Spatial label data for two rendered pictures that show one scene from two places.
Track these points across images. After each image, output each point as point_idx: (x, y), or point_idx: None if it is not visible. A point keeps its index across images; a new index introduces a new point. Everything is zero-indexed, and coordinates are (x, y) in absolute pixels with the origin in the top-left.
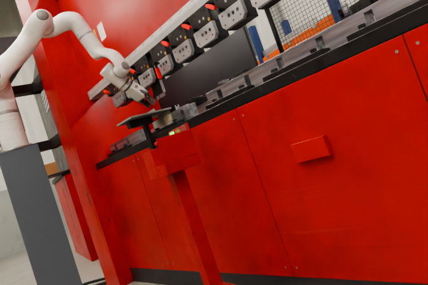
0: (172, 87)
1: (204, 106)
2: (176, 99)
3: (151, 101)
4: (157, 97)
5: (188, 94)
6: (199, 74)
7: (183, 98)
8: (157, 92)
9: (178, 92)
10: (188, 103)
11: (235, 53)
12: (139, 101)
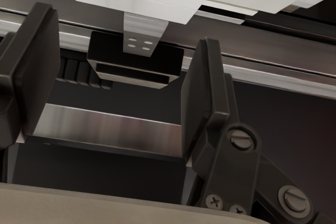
0: (326, 214)
1: (89, 21)
2: (332, 175)
3: (0, 50)
4: (164, 142)
5: (273, 161)
6: (191, 187)
7: (302, 161)
8: (109, 175)
9: (314, 189)
10: (133, 60)
11: (12, 160)
12: (233, 193)
